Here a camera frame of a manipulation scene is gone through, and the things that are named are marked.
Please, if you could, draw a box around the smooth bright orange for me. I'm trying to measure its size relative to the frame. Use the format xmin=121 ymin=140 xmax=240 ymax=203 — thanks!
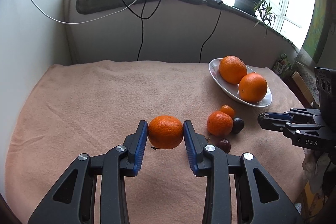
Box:
xmin=238 ymin=72 xmax=268 ymax=103

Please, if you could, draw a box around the small mandarin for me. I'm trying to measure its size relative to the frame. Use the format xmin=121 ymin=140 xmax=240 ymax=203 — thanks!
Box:
xmin=148 ymin=115 xmax=183 ymax=149

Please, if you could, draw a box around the cardboard box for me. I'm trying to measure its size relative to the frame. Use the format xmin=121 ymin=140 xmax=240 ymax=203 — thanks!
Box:
xmin=291 ymin=72 xmax=314 ymax=105

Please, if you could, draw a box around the dark plum upper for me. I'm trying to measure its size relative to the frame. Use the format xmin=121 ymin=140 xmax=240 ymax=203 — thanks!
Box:
xmin=231 ymin=117 xmax=245 ymax=134

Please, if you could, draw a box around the green package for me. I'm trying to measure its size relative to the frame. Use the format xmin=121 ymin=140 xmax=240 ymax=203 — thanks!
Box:
xmin=272 ymin=53 xmax=293 ymax=79

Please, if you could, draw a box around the small oval kumquat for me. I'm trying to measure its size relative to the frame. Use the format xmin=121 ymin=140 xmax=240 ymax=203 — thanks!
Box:
xmin=220 ymin=105 xmax=235 ymax=118

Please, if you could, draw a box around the floral white plate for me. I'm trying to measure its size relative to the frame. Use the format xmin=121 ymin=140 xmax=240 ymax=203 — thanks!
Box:
xmin=209 ymin=58 xmax=273 ymax=108

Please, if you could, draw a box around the reddish plum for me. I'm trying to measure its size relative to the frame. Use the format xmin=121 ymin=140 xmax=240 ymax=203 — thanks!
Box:
xmin=216 ymin=138 xmax=231 ymax=153

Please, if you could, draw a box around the medium tangerine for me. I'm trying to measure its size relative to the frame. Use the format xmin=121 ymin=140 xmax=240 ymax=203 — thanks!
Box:
xmin=207 ymin=111 xmax=234 ymax=137

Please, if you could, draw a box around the large rough orange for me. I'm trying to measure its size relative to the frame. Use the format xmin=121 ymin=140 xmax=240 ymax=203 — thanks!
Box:
xmin=219 ymin=56 xmax=247 ymax=85

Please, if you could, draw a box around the pink towel table cover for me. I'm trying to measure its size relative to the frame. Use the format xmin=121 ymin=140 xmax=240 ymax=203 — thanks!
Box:
xmin=5 ymin=61 xmax=306 ymax=223

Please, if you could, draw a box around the potted spider plant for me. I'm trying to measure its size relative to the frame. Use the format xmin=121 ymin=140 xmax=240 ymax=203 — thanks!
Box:
xmin=234 ymin=0 xmax=276 ymax=37

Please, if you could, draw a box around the black right camera box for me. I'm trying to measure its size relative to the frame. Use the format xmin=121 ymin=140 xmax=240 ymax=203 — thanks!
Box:
xmin=314 ymin=67 xmax=336 ymax=133

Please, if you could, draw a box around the black cable right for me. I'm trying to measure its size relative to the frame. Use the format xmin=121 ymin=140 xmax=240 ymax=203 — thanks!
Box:
xmin=199 ymin=2 xmax=223 ymax=64

